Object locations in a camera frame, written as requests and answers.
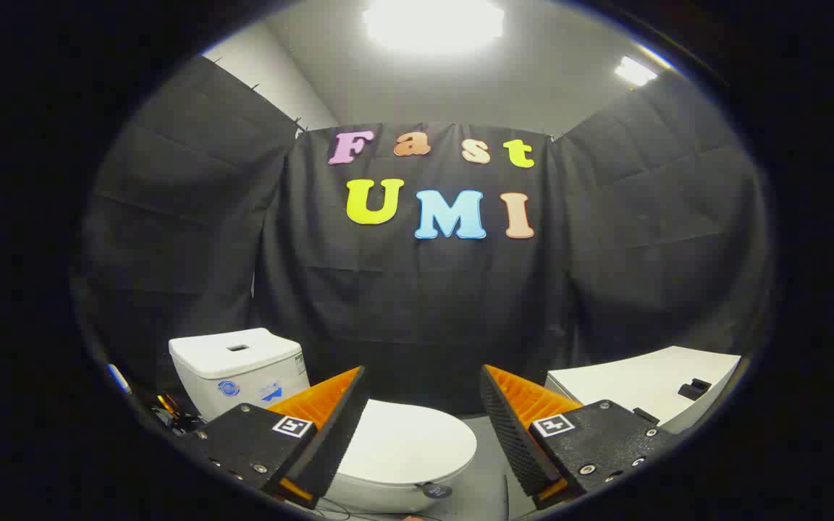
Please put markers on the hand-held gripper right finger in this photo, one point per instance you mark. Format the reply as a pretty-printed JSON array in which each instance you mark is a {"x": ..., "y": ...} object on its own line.
[{"x": 511, "y": 434}]

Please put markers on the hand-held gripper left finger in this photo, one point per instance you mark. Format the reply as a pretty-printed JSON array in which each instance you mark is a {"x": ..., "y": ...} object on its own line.
[{"x": 330, "y": 441}]

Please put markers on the white toilet lid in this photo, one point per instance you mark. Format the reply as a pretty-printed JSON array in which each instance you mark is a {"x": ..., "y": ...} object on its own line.
[{"x": 410, "y": 441}]

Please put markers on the white toilet with tank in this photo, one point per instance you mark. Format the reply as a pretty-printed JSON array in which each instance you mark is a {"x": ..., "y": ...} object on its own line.
[{"x": 243, "y": 362}]

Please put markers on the round black tag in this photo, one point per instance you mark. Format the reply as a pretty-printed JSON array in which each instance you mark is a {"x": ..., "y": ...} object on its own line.
[{"x": 436, "y": 491}]

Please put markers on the white door panel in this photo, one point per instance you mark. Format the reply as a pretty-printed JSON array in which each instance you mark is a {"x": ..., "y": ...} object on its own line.
[{"x": 649, "y": 380}]

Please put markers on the black backdrop cloth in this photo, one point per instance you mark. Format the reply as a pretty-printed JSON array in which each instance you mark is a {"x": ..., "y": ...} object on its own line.
[{"x": 417, "y": 304}]

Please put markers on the small ceiling light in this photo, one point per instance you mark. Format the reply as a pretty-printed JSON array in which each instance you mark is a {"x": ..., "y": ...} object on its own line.
[{"x": 634, "y": 71}]

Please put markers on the large ceiling light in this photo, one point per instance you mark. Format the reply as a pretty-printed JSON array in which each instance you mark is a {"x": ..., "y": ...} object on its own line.
[{"x": 433, "y": 25}]

